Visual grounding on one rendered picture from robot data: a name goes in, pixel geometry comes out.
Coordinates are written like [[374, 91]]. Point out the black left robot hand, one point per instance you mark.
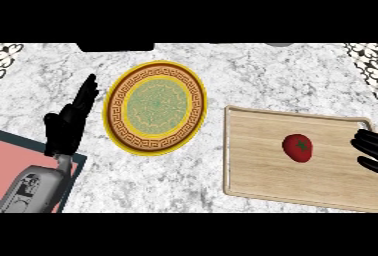
[[67, 126]]

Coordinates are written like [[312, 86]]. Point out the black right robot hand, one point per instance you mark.
[[366, 141]]

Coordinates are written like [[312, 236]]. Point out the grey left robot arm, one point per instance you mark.
[[37, 186]]

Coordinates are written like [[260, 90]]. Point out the red tomato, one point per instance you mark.
[[297, 148]]

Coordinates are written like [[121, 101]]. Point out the yellow brown patterned plate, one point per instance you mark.
[[155, 108]]

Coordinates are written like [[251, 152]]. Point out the pink placemat with dark border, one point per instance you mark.
[[19, 166]]

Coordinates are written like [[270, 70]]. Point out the pale wooden cutting board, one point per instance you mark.
[[290, 163]]

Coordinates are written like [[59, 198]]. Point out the black white patterned tile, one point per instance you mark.
[[365, 65], [9, 56]]

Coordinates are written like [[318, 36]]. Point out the black appliance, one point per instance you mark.
[[115, 47]]

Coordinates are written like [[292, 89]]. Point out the grey round object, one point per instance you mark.
[[279, 44]]

